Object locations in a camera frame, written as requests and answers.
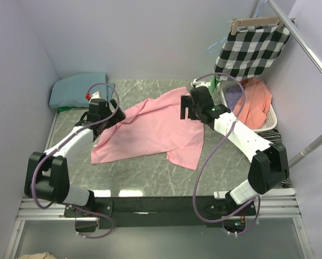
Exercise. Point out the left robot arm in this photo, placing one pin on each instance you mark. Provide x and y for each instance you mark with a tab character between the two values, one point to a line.
47	175

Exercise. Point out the black white checkered cloth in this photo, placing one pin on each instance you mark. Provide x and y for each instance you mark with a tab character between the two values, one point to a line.
250	51

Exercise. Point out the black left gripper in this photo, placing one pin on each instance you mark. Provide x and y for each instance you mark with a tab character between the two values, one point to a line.
119	116

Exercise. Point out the black mounting base bar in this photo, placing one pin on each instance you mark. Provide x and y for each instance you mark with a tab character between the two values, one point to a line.
158	212

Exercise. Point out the beige cloth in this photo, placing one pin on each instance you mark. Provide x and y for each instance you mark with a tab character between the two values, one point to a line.
45	255

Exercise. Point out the orange shirt in basket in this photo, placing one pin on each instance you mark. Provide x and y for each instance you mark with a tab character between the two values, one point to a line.
258	100

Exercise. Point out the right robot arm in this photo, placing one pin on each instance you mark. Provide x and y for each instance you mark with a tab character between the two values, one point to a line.
268	161

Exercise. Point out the folded teal t-shirt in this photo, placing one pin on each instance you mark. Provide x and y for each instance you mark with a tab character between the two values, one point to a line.
71	91

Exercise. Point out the purple garment in basket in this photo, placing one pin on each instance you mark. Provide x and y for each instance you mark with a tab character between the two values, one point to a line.
232	96

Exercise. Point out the aluminium frame rail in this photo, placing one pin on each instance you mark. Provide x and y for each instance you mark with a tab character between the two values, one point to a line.
275	236

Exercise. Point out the black white striped garment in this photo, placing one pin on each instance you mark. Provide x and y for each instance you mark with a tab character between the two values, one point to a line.
274	136

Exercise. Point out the wooden clothes hanger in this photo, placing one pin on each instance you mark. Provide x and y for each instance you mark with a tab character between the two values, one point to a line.
274	23

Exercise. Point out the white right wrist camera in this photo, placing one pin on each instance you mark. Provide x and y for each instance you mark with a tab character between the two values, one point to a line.
197	83

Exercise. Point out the pink t-shirt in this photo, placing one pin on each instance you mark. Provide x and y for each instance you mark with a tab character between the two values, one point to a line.
151	127

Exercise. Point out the blue wire hanger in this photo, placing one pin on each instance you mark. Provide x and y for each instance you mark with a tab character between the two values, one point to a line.
216	47

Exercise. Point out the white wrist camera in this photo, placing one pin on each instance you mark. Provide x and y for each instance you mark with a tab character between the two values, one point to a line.
95	95
197	83

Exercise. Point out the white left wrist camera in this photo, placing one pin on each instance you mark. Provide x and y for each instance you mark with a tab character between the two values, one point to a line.
95	95

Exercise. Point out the metal clothes rack pole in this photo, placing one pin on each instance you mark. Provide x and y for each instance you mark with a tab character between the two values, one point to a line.
294	31

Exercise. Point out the white laundry basket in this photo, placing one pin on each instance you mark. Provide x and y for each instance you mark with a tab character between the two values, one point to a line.
271	118

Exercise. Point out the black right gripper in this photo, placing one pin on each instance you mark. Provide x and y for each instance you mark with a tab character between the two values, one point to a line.
186	102

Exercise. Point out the green hanging garment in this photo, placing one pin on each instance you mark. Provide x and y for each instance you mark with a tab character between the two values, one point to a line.
213	85

